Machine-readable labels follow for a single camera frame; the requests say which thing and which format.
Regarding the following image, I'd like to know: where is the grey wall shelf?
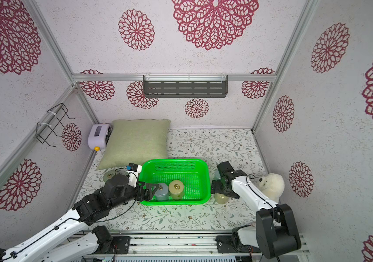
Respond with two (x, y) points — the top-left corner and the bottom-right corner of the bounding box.
(142, 75), (228, 98)

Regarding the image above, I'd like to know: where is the pale green tea canister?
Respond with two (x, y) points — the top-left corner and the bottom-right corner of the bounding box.
(103, 170), (117, 182)

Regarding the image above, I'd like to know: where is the lilac small appliance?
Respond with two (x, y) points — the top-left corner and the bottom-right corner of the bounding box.
(88, 123), (112, 151)

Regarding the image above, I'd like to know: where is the beige tea canister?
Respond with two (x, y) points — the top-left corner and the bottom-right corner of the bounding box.
(214, 193), (230, 205)
(168, 180), (184, 200)

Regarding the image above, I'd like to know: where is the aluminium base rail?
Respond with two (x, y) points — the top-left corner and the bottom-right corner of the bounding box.
(35, 230), (312, 262)

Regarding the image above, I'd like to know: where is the white plush dog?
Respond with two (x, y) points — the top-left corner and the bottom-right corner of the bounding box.
(257, 173), (285, 203)

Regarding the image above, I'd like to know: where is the blue-grey tea canister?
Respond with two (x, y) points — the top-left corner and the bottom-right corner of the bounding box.
(154, 183), (169, 202)
(214, 169), (220, 180)

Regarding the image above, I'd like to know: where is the green plastic basket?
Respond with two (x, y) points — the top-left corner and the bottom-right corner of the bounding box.
(139, 158), (211, 206)

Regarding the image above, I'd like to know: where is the black wire wall rack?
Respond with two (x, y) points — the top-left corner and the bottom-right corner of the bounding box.
(35, 103), (75, 147)

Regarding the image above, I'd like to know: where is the green pillow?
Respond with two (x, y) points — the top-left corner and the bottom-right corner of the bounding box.
(97, 119), (171, 170)

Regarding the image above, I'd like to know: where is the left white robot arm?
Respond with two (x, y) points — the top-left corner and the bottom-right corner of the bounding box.
(0, 173), (160, 262)

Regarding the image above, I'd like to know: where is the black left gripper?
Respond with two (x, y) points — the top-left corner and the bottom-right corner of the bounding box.
(110, 182), (159, 211)

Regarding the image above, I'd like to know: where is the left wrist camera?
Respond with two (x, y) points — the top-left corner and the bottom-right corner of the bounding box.
(126, 163), (142, 188)

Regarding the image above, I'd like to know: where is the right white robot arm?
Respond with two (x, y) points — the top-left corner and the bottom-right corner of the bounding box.
(211, 162), (302, 259)

